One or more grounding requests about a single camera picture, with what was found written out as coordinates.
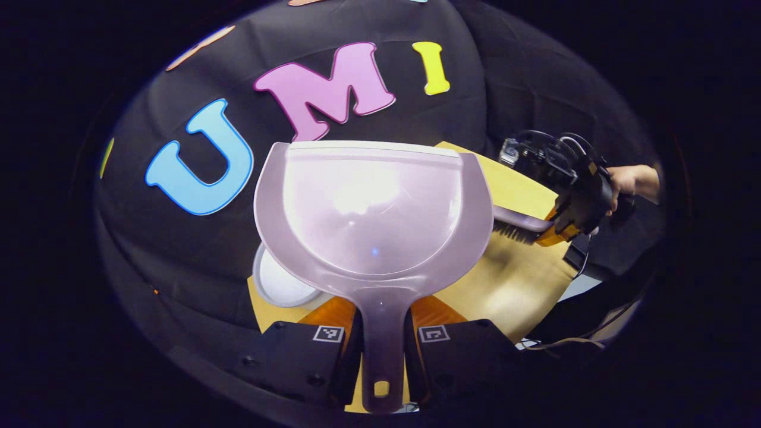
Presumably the pink plastic dustpan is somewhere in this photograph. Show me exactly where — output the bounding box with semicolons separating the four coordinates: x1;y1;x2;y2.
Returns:
254;141;495;415

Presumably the wooden desktop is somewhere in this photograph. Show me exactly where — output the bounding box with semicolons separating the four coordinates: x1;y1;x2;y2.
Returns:
247;141;580;415

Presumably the small pink broom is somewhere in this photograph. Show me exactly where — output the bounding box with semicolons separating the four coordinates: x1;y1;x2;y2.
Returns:
492;205;555;246

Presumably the white ribbed garbage bin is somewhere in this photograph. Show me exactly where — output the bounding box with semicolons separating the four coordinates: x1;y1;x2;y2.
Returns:
253;244;325;308

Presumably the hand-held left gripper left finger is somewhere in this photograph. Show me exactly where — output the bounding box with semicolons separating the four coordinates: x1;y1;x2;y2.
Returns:
241;296;363;411

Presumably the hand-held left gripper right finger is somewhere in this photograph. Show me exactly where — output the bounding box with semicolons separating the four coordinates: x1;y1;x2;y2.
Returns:
404;295;524;411

